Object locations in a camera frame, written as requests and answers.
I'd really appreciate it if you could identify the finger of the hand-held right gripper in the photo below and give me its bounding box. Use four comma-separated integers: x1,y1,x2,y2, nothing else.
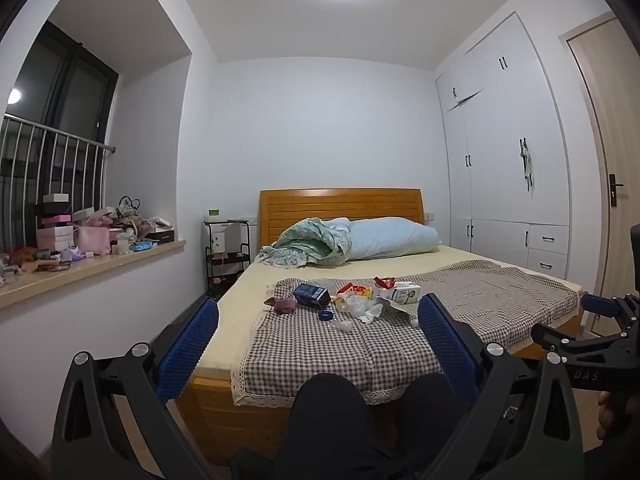
531,322,626,362
580,294,640,333

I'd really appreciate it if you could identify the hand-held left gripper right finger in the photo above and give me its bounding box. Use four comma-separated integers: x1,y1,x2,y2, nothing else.
418,293,584,480

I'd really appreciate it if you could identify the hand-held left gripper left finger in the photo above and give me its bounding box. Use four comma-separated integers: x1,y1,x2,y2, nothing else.
50,296,221,480

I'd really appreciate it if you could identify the person's right forearm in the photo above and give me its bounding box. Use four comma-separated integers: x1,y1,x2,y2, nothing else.
582,435,640,480

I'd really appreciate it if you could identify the person's right hand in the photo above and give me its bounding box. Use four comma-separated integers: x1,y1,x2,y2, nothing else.
597,390,640,444

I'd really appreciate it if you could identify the wooden bed with beige mattress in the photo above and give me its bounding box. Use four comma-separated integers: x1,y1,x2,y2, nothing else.
175,240,586,461

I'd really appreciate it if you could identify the person's right leg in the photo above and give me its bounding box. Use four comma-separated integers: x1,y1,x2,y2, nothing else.
395,374,476,480

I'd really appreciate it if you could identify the person's leg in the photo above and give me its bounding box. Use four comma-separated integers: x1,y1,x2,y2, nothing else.
232,372,397,480
395,374,476,480

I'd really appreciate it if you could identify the white milk carton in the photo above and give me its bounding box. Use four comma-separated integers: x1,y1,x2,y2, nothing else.
382,281,422,306

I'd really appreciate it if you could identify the maroon pouch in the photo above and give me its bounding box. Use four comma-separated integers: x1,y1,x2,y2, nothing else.
264,296,297,315

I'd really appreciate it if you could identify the black metal cart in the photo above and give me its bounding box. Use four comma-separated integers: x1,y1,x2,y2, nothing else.
202,217,252,301

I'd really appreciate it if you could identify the black flat box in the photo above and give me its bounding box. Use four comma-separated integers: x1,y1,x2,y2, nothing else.
145,225,176,246

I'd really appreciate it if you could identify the light blue pillow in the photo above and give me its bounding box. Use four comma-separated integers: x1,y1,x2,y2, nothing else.
347,218,442,261

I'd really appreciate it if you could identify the brown checkered blanket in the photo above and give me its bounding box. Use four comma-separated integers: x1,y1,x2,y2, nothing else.
231,260,581,407

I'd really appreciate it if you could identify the blue carton box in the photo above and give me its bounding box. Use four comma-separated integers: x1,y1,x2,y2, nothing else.
293,282,331,309

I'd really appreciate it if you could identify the person's left leg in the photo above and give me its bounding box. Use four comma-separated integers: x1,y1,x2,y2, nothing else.
232,372,397,480

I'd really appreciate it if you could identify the pink bag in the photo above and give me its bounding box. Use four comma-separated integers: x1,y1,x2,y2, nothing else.
75,225,112,255

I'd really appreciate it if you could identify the woven handbag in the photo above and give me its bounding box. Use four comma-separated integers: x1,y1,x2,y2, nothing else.
117,196,144,222

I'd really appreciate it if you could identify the green floral quilt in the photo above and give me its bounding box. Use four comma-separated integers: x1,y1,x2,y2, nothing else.
256,217,353,267

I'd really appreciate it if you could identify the green hanging cloth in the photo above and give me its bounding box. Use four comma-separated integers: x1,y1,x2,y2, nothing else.
519,139,536,191

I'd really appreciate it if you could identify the white gift box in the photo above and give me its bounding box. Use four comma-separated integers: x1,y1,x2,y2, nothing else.
36,225,75,252

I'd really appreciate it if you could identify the wooden headboard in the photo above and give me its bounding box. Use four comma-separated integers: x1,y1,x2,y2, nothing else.
258,188,425,248

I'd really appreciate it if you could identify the beige door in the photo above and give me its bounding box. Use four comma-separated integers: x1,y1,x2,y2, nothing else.
559,12,640,341

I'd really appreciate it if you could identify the black and white box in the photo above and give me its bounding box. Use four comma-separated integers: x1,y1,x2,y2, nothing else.
36,192,71,216

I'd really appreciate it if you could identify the white wardrobe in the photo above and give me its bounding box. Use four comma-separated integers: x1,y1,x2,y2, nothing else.
434,10,571,278

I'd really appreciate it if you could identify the metal window railing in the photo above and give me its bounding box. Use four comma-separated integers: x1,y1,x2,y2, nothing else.
0,112,117,256

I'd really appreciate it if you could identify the dark window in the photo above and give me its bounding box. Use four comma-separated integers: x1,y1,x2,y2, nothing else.
0,20,121,256

